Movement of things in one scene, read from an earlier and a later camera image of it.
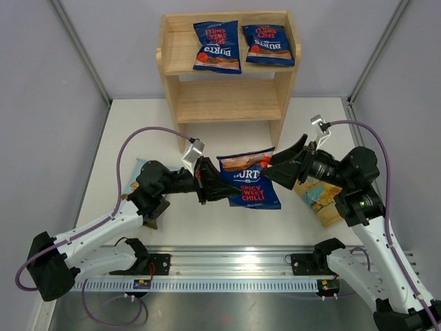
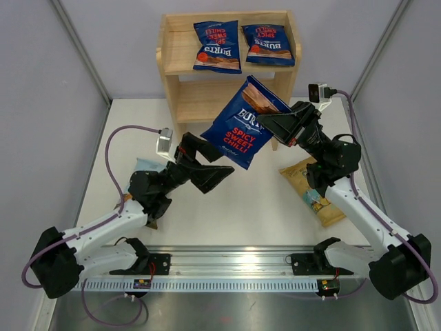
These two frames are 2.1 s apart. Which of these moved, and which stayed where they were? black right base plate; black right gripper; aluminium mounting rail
Moved: black right gripper
Stayed: black right base plate; aluminium mounting rail
